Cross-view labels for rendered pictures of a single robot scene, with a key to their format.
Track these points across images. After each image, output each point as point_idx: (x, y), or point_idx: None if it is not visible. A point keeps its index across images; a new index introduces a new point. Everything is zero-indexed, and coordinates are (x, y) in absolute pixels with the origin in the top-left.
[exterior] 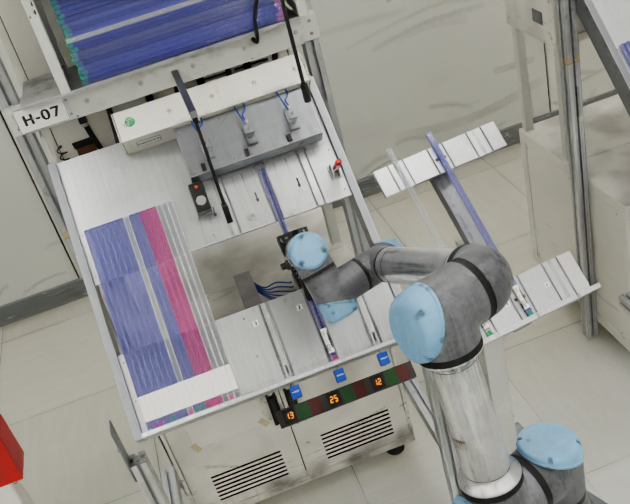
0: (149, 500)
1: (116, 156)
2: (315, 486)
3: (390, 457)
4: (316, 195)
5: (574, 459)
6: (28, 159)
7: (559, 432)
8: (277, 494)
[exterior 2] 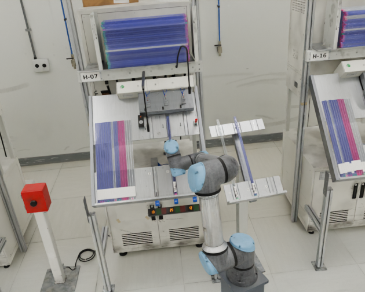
0: (92, 232)
1: (115, 98)
2: (163, 251)
3: (196, 247)
4: (186, 131)
5: (249, 248)
6: (81, 92)
7: (247, 237)
8: (147, 250)
